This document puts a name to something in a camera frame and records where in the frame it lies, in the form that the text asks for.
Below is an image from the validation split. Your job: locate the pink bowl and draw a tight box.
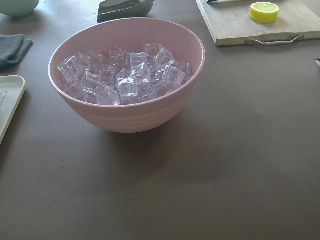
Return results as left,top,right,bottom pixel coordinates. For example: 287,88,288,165
48,17,206,133

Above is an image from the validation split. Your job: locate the pile of clear ice cubes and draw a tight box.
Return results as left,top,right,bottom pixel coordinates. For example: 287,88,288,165
57,43,193,106

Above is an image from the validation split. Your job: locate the stainless steel ice scoop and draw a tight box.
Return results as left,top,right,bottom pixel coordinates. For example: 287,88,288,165
97,0,154,23

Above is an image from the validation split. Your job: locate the wooden cutting board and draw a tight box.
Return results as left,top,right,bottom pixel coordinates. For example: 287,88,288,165
196,0,320,46

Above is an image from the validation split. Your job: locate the half lemon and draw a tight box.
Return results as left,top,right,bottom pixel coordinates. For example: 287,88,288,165
249,1,280,24

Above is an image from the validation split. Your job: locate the cream rectangular serving tray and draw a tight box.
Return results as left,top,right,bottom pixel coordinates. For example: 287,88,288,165
0,75,27,143

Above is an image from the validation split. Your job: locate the grey folded cloth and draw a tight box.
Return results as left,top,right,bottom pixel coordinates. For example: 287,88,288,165
0,34,33,68

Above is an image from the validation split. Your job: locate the green ceramic bowl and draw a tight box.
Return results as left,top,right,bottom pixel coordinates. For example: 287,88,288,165
0,0,40,17

